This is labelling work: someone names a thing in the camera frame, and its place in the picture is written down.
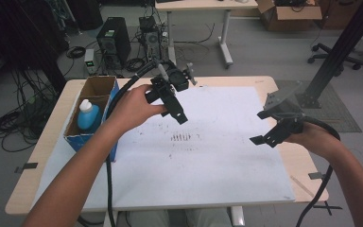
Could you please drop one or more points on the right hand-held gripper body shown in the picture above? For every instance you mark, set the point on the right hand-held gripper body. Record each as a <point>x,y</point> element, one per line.
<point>283,101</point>

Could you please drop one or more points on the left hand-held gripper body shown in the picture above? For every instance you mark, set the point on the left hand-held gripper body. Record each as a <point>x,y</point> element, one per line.
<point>176,80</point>

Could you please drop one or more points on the blue cardboard box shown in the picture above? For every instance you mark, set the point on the blue cardboard box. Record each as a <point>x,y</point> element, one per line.
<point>99,86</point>

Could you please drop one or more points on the blue bottle with white cap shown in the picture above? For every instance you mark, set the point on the blue bottle with white cap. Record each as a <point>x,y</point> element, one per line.
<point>88,119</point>

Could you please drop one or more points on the person's left hand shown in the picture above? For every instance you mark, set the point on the person's left hand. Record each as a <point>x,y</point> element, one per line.
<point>135,108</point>

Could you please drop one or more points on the person's right hand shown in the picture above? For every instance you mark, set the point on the person's right hand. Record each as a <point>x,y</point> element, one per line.
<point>315,138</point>

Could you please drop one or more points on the open computer case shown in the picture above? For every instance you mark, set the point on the open computer case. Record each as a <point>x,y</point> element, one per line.
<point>151,41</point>

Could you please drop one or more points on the brown tape strip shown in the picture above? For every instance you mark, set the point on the brown tape strip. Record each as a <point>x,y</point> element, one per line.
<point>302,186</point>

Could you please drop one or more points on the grey floor mat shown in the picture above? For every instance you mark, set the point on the grey floor mat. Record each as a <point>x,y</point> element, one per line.
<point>340,110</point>

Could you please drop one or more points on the white table mat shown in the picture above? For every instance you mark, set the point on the white table mat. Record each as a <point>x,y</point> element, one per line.
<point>208,170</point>

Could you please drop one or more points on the black office chair base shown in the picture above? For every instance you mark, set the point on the black office chair base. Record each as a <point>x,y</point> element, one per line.
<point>334,56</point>

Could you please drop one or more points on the black metal stand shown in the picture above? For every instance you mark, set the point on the black metal stand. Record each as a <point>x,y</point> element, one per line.
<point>340,53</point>

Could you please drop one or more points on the black computer tower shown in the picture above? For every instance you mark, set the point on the black computer tower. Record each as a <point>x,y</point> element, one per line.
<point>113,41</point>

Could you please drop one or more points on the white-legged wooden desk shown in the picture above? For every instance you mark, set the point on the white-legged wooden desk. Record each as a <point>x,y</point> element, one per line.
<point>201,4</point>

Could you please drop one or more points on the white table leg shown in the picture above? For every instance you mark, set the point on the white table leg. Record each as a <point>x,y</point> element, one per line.
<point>238,217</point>
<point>115,219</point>

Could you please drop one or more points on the open brown cardboard box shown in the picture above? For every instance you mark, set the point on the open brown cardboard box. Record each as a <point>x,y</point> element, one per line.
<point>290,17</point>

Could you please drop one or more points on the black tape cross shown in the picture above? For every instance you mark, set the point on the black tape cross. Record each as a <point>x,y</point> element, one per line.
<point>331,207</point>

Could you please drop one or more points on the small white power unit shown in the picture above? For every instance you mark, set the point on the small white power unit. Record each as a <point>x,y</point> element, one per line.
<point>89,60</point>

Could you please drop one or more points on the black curtain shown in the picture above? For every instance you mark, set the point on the black curtain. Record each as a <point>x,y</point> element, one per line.
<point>22,34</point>

